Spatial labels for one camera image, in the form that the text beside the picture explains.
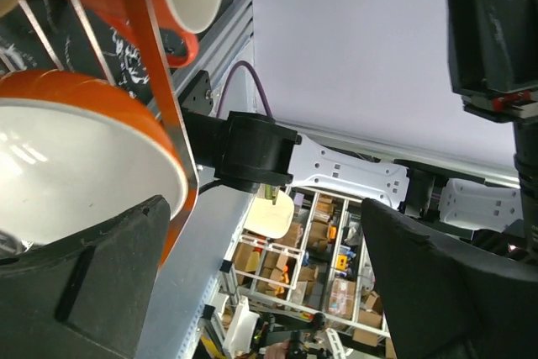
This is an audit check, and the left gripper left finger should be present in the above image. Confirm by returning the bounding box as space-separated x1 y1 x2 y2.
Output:
1 196 170 358

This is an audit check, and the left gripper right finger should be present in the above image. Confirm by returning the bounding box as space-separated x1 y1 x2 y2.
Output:
361 198 537 358

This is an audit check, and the metal wire dish rack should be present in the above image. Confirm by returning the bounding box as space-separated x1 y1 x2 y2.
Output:
0 0 201 276

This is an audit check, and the orange bowl white inside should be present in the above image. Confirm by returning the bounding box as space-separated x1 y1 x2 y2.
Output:
1 70 187 245

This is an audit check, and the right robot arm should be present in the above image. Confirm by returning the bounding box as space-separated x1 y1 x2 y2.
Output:
183 110 537 254

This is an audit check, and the shelving rack with boxes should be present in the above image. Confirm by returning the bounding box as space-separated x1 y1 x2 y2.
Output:
229 187 391 347

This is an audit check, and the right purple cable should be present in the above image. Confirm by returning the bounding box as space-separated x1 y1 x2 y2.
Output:
216 60 273 119

